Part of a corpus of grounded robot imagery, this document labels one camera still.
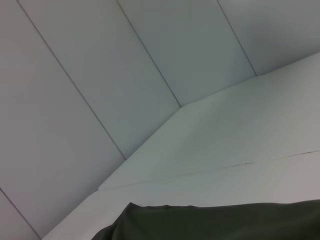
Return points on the dark green t-shirt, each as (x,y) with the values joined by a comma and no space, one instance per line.
(212,222)

